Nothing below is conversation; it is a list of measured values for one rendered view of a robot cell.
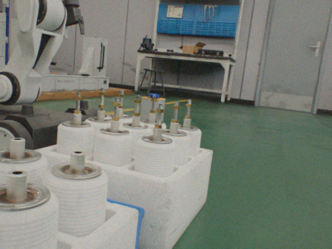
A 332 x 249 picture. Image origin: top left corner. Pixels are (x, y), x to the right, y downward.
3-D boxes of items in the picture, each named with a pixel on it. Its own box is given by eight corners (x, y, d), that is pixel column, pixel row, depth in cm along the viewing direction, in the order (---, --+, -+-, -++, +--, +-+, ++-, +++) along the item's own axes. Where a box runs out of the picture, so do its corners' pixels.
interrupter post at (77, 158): (65, 173, 47) (66, 152, 46) (75, 169, 49) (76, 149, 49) (78, 177, 46) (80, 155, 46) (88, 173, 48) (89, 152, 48)
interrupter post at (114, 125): (108, 133, 79) (109, 120, 78) (110, 131, 81) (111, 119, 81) (117, 134, 79) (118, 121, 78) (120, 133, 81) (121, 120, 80)
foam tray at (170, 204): (29, 214, 84) (32, 150, 81) (106, 176, 120) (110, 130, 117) (163, 261, 70) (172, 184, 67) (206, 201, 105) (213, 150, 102)
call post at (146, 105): (133, 177, 122) (141, 98, 117) (141, 172, 129) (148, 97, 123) (149, 181, 120) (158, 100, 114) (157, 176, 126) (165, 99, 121)
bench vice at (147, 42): (146, 52, 560) (147, 37, 556) (155, 52, 555) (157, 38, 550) (137, 49, 522) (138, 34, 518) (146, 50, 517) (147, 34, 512)
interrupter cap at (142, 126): (152, 128, 93) (152, 125, 93) (141, 131, 86) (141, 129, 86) (130, 124, 96) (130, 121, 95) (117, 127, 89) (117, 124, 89)
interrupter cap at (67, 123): (95, 128, 83) (95, 126, 83) (66, 128, 79) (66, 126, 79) (85, 123, 89) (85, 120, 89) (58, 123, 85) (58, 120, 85)
